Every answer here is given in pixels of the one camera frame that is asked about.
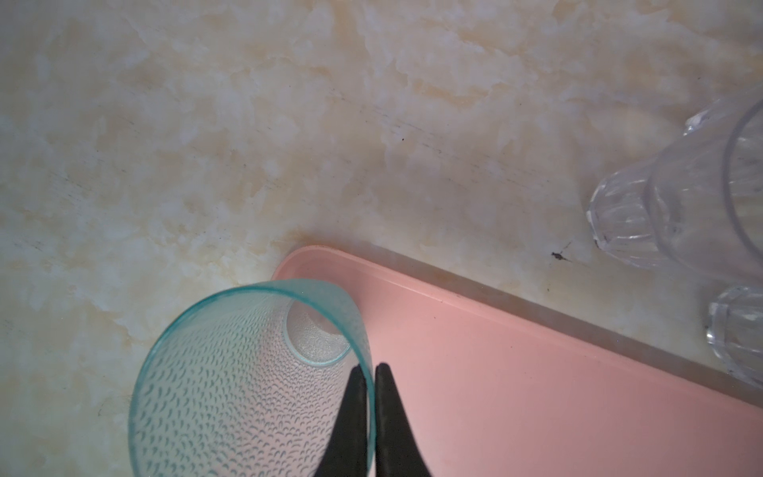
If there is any green textured plastic cup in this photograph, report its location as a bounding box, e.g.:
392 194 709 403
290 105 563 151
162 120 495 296
128 278 373 476

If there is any clear cup front left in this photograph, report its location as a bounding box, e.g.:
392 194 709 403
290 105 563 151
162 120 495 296
586 83 762 286

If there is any clear cup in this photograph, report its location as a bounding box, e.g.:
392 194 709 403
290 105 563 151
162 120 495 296
707 286 762 389
586 83 762 286

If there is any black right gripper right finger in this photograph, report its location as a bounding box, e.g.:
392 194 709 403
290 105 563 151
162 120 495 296
375 363 431 477

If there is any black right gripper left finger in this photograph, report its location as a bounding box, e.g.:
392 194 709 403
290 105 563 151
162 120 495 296
315 366 368 477

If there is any pink plastic tray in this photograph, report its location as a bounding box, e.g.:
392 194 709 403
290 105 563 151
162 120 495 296
275 246 762 476

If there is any clear cup front middle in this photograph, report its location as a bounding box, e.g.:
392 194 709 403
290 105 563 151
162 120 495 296
707 286 762 389

